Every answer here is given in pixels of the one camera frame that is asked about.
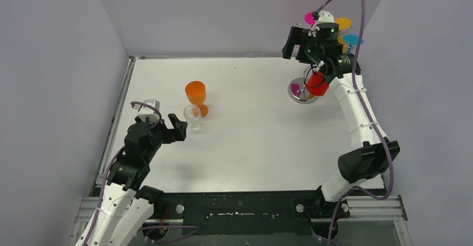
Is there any silver wire glass rack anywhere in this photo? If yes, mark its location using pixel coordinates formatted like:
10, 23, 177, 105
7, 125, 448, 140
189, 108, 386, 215
287, 21, 320, 105

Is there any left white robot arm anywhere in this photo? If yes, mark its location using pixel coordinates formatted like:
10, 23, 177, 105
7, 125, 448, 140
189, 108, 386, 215
76, 114, 188, 245

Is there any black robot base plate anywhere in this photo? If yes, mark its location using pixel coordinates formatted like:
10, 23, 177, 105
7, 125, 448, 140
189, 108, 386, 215
144, 190, 350, 235

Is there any orange wine glass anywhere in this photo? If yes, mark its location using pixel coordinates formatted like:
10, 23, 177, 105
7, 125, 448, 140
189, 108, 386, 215
185, 81, 209, 117

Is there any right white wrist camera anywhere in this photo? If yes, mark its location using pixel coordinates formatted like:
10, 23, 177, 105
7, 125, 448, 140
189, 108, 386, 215
312, 10, 335, 27

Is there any red wine glass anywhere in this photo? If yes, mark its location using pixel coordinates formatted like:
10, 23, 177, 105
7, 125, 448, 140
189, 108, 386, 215
306, 71, 329, 97

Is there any clear wine glass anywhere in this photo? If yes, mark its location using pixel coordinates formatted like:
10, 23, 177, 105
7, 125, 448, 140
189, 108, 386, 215
184, 104, 203, 131

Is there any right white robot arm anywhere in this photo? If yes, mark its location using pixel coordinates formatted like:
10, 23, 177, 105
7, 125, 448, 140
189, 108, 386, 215
282, 22, 400, 218

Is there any yellow wine glass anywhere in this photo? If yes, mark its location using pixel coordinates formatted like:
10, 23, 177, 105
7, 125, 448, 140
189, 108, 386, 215
335, 17, 352, 53

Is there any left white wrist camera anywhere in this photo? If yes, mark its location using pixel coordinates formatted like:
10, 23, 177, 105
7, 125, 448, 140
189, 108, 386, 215
135, 99, 161, 124

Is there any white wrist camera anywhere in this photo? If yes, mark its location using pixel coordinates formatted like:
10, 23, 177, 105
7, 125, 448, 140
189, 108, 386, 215
312, 10, 335, 27
135, 99, 161, 124

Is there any pink wine glass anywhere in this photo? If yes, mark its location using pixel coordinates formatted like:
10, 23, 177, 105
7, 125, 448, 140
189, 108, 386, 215
304, 12, 316, 26

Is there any blue wine glass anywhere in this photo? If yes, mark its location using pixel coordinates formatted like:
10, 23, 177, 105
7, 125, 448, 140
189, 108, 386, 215
339, 34, 359, 53

